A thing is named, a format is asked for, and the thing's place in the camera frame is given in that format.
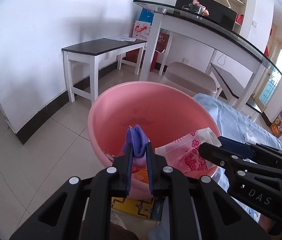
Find pink white paper carton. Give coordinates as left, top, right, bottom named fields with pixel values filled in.
left=154, top=128, right=221, bottom=178

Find purple wrapper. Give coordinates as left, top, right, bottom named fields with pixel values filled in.
left=122, top=125, right=149, bottom=167

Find yellow foam fruit net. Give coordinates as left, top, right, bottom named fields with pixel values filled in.
left=132, top=166, right=148, bottom=184

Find light blue floral cloth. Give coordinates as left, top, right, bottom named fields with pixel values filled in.
left=192, top=93, right=282, bottom=223

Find yellow cardboard box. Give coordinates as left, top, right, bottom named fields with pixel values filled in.
left=111, top=197, right=165, bottom=221

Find right black white bench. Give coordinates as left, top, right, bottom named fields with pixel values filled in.
left=211, top=63, right=262, bottom=118

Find black white bench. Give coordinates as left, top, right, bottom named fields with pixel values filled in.
left=61, top=38, right=146, bottom=103
left=211, top=63, right=262, bottom=118

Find pink plastic basin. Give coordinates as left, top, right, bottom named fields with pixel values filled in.
left=87, top=81, right=221, bottom=167

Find beige plastic stool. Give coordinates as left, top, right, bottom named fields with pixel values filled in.
left=160, top=62, right=217, bottom=97

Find glass balcony door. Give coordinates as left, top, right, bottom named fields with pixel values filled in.
left=253, top=39, right=282, bottom=111

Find glass top white table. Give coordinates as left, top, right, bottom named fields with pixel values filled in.
left=133, top=0, right=277, bottom=111

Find left black white bench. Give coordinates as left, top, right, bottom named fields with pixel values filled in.
left=61, top=38, right=146, bottom=103

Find red gift bag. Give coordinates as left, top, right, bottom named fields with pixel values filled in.
left=150, top=29, right=170, bottom=71

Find black monitor screen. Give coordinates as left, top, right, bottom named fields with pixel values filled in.
left=175, top=0, right=237, bottom=30

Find dark green mug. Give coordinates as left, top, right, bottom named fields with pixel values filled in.
left=182, top=4, right=203, bottom=15

